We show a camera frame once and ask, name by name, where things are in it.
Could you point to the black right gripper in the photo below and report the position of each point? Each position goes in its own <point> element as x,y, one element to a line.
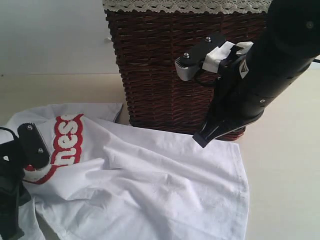
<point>247,87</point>

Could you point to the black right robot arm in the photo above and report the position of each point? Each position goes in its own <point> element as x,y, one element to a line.
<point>290,24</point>

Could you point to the dark brown wicker basket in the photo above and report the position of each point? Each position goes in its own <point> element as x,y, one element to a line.
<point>146,45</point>

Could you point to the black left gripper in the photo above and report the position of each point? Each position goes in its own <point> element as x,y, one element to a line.
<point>12,162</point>

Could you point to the white t-shirt with red lettering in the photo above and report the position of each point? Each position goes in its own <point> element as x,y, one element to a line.
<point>108,181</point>

